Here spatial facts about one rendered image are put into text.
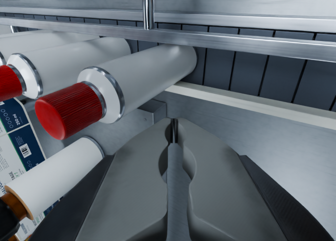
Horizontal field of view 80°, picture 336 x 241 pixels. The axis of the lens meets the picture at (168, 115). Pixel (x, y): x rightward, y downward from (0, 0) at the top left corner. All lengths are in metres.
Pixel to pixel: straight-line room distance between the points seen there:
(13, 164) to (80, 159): 0.24
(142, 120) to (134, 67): 0.22
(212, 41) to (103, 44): 0.17
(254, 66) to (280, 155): 0.17
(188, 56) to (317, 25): 0.14
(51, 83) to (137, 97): 0.12
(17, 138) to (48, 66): 0.45
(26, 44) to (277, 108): 0.31
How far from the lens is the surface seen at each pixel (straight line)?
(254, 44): 0.19
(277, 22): 0.27
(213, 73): 0.29
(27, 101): 0.68
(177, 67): 0.24
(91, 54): 0.30
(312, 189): 0.43
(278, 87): 0.28
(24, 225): 0.86
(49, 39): 0.34
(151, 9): 0.23
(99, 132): 0.52
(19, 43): 0.33
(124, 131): 0.45
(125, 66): 0.18
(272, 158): 0.39
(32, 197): 0.49
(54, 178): 0.50
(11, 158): 0.70
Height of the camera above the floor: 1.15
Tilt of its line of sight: 49 degrees down
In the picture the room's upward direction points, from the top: 131 degrees counter-clockwise
